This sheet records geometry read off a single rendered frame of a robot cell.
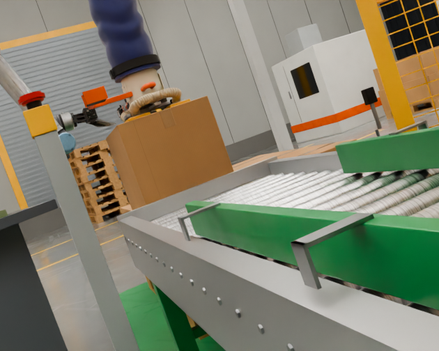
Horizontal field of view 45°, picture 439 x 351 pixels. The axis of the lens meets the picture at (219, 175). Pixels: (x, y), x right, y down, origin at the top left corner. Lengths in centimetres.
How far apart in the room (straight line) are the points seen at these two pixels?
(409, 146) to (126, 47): 148
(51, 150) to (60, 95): 1044
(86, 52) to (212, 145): 1005
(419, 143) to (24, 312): 166
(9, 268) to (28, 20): 1033
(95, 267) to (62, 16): 1118
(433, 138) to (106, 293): 89
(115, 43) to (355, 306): 205
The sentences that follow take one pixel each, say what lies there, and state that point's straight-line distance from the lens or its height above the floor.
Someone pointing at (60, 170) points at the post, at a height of 83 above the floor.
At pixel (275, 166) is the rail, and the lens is 214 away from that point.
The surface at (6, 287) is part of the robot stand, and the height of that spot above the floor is 48.
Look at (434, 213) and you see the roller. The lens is 93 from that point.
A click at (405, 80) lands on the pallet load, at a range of 923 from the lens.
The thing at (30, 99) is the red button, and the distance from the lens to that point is 145.
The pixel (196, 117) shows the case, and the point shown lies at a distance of 221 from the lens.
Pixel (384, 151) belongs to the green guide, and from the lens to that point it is 134.
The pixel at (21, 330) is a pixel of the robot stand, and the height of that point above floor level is 31.
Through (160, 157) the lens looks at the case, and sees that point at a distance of 217.
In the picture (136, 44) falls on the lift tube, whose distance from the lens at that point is 241.
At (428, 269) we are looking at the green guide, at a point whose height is 60.
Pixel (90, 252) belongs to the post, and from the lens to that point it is 145.
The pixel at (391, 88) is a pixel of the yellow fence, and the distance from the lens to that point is 156.
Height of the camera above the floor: 78
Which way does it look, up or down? 5 degrees down
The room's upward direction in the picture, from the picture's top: 20 degrees counter-clockwise
